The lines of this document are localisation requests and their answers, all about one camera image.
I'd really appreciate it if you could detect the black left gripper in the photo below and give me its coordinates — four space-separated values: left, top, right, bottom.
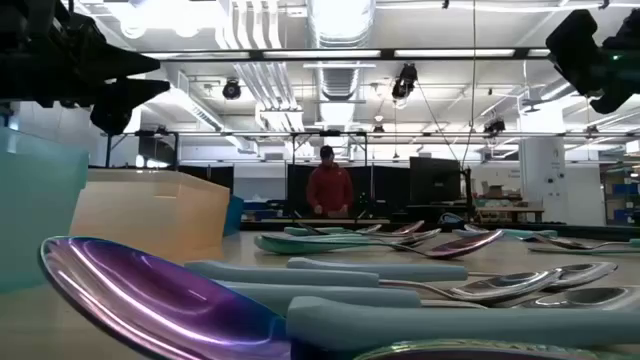
0 0 172 137

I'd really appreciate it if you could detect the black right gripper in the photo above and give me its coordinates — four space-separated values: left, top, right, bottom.
589 19 640 115

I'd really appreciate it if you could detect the black framed workstation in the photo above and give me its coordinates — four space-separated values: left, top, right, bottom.
103 130 180 170

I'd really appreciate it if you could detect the blue storage shelf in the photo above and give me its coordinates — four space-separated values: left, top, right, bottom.
602 167 640 226

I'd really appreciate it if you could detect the black partition panel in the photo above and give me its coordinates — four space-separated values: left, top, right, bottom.
177 164 235 195
287 163 412 219

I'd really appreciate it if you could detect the white building column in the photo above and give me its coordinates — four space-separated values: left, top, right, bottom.
518 107 567 225

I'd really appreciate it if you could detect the translucent orange bin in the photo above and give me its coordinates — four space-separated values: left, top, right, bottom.
69 168 231 264

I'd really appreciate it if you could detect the translucent green bin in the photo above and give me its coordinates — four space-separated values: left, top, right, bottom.
0 127 90 294

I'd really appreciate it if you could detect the blue plastic bin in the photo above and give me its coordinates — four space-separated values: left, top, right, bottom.
223 194 245 237

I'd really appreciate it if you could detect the wooden workbench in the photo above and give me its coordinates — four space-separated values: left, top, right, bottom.
474 197 546 224

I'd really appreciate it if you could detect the black background monitor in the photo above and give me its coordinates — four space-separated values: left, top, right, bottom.
409 156 462 206

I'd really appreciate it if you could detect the person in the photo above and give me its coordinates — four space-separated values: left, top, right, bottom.
305 144 355 219

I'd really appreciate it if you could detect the thin hanging cable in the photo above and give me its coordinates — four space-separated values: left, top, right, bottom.
459 0 479 169

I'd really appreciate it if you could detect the silver round ceiling duct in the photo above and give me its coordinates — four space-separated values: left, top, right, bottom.
305 0 377 126

